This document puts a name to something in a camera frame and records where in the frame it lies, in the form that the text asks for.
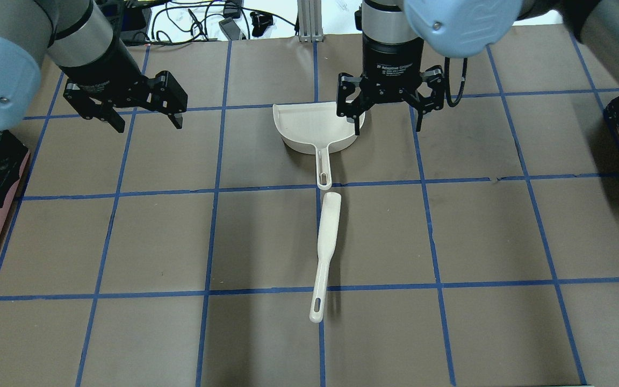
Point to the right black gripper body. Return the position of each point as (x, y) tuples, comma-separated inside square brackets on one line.
[(388, 60)]

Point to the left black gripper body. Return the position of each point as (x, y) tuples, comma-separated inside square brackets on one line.
[(106, 69)]

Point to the cream plastic dustpan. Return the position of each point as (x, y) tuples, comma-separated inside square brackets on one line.
[(315, 129)]

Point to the cream hand brush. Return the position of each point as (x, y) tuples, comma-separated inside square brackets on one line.
[(330, 213)]

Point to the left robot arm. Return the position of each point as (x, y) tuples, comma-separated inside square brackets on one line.
[(102, 76)]

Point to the aluminium frame post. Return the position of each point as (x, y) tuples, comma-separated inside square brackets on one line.
[(309, 19)]

